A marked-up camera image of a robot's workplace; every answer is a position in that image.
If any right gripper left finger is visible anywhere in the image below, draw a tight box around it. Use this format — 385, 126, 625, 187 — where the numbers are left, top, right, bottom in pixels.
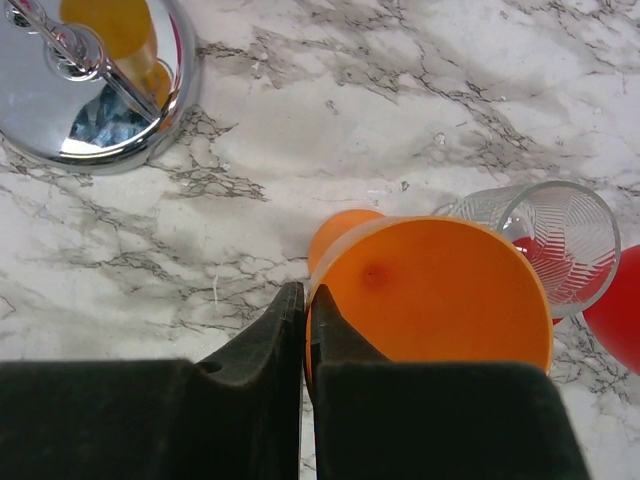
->
1, 282, 305, 479

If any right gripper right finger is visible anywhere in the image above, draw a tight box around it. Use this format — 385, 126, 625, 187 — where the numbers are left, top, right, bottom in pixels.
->
308, 286, 589, 479

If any orange wine glass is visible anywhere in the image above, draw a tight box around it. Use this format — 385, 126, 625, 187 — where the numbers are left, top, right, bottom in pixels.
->
308, 209, 553, 373

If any red wine glass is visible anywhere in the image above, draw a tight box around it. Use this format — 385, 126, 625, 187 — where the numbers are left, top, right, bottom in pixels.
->
514, 237, 639, 376

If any clear wine glass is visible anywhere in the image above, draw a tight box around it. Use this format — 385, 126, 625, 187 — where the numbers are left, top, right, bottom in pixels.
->
433, 180, 621, 319

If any chrome wine glass rack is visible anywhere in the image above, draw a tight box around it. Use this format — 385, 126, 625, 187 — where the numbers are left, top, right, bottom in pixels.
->
1, 1, 200, 174

